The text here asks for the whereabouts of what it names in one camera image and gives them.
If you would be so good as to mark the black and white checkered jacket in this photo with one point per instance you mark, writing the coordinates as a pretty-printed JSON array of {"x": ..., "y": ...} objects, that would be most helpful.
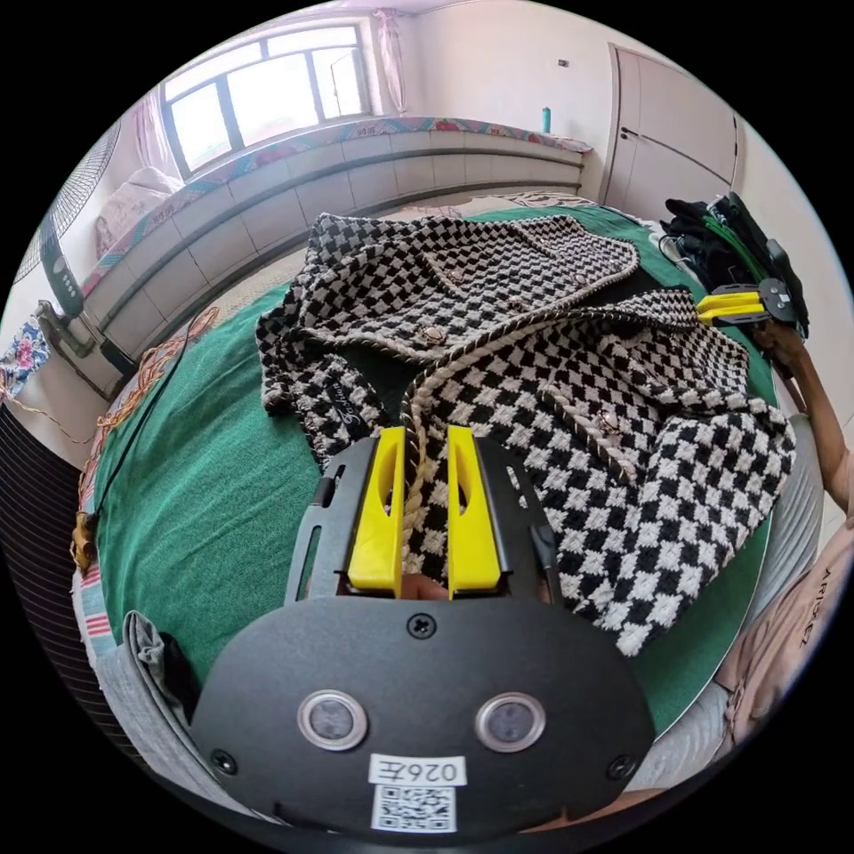
[{"x": 534, "y": 373}]

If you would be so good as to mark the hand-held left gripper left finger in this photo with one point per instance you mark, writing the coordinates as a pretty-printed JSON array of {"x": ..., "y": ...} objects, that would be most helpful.
[{"x": 377, "y": 527}]

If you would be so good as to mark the window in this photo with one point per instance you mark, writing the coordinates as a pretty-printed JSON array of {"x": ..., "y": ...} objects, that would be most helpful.
[{"x": 267, "y": 87}]

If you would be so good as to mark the person's body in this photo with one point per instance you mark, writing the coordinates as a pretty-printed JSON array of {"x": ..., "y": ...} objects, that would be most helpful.
[{"x": 787, "y": 640}]

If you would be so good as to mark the folded pink floral quilt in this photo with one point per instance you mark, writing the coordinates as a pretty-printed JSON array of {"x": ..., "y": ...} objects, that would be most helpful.
[{"x": 130, "y": 200}]

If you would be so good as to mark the pile of clothes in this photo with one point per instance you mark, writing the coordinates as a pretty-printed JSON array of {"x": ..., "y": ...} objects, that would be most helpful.
[{"x": 694, "y": 240}]

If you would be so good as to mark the standing fan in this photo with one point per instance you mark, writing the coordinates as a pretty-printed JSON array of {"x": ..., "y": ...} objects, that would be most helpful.
[{"x": 60, "y": 220}]

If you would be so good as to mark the white cupboard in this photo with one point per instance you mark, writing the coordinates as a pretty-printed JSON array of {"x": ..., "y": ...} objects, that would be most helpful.
[{"x": 674, "y": 127}]

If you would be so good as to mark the blue floral cloth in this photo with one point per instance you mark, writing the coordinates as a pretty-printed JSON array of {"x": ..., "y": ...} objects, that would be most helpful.
[{"x": 23, "y": 357}]

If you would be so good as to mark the bed with green sheet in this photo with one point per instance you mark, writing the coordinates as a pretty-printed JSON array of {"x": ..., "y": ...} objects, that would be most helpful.
[{"x": 200, "y": 454}]

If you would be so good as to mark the pink curtain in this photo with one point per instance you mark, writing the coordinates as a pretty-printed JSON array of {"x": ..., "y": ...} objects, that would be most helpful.
[
  {"x": 150, "y": 137},
  {"x": 388, "y": 60}
]

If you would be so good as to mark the person's right hand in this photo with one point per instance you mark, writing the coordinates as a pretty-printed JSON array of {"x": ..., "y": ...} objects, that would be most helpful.
[{"x": 787, "y": 350}]

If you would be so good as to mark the person's right forearm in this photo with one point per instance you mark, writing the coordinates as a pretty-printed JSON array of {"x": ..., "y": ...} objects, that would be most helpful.
[{"x": 827, "y": 440}]

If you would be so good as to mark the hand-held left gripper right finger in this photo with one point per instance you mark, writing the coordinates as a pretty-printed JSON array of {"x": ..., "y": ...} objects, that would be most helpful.
[{"x": 471, "y": 534}]

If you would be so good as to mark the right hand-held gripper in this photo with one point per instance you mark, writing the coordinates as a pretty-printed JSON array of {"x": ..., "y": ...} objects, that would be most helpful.
[{"x": 779, "y": 297}]

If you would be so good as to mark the teal bottle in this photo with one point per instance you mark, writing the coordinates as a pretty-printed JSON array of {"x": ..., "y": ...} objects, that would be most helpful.
[{"x": 547, "y": 120}]

